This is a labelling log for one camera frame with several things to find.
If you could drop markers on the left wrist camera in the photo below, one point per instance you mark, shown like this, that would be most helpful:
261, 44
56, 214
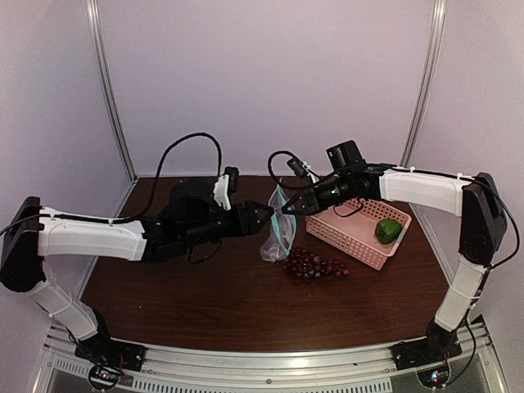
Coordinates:
225, 186

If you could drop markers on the aluminium frame post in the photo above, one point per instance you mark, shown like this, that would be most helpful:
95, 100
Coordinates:
435, 37
108, 92

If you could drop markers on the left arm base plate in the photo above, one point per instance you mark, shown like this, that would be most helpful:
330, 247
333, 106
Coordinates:
102, 350

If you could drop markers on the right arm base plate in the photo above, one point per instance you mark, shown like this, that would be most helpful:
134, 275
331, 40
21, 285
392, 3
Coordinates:
423, 351

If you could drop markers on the front aluminium rail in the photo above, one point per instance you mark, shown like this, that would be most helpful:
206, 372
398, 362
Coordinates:
359, 369

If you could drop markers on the left aluminium frame post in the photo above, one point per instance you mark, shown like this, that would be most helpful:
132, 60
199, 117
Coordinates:
108, 92

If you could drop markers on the pink perforated plastic basket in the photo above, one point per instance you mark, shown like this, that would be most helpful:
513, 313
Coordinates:
351, 229

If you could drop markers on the green chayote squash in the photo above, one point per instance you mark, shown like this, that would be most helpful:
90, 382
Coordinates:
387, 231

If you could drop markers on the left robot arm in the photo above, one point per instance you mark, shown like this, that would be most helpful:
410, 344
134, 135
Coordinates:
196, 213

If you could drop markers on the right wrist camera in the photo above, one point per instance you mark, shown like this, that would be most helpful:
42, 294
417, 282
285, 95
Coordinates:
303, 170

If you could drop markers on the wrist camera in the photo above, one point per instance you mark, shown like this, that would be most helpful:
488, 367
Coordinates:
303, 170
225, 186

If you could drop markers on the dark red grape bunch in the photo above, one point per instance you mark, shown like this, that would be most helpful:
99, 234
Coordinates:
303, 264

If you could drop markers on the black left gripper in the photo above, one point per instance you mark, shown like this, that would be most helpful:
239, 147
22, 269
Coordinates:
250, 225

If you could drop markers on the clear zip top bag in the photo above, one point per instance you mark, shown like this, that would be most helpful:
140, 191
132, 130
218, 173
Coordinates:
282, 230

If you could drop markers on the right aluminium frame post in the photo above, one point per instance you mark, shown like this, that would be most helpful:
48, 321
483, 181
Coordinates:
435, 37

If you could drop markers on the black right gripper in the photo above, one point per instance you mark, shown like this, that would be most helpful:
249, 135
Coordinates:
310, 202

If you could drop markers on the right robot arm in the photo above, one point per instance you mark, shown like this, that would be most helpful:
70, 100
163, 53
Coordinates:
475, 200

